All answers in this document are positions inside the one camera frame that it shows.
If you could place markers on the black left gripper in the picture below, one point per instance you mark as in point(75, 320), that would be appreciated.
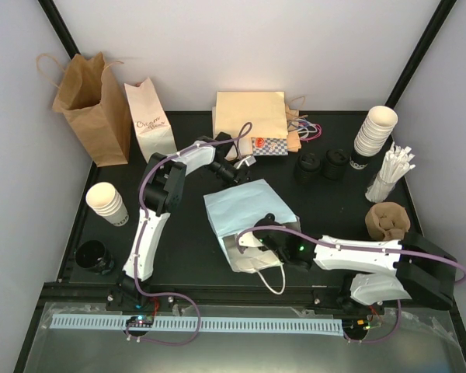
point(242, 176)

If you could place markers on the light blue paper bag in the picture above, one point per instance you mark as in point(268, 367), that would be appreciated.
point(233, 210)

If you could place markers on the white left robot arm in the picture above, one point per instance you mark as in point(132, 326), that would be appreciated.
point(160, 193)

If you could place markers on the paper cup near left arm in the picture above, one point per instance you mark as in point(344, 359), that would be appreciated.
point(104, 199)

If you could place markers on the flat tan paper bag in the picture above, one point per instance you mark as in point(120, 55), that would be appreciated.
point(265, 110)

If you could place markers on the left stack black lids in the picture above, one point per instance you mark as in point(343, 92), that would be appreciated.
point(307, 168)

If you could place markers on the stack black lids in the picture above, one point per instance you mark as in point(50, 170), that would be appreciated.
point(335, 163)
point(307, 168)

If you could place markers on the right stack black lids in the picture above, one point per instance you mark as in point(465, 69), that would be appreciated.
point(335, 163)

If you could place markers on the pink cream paper bag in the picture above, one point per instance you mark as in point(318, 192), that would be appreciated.
point(151, 124)

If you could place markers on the stack of white paper cups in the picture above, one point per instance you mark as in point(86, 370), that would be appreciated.
point(372, 135)

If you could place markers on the bundle of white straws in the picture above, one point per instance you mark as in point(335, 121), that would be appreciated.
point(397, 163)

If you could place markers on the brown kraft paper bag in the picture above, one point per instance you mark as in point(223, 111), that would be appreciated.
point(92, 102)

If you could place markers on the small lit circuit board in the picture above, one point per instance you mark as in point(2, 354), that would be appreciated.
point(140, 321)

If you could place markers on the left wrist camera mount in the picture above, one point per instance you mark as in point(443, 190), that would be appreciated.
point(245, 162)

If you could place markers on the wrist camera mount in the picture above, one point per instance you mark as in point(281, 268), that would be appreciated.
point(248, 240)
point(245, 162)

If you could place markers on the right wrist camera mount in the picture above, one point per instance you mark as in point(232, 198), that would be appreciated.
point(248, 240)

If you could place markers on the flat bags with coloured handles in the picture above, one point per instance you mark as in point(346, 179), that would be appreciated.
point(300, 129)

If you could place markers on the light blue slotted cable duct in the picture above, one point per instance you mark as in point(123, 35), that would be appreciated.
point(328, 327)

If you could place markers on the black left frame post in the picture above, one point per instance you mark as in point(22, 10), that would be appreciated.
point(60, 28)

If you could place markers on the black frame post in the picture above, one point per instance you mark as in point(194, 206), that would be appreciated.
point(60, 28)
point(429, 34)

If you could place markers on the black right frame post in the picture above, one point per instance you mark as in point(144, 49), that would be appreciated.
point(429, 34)

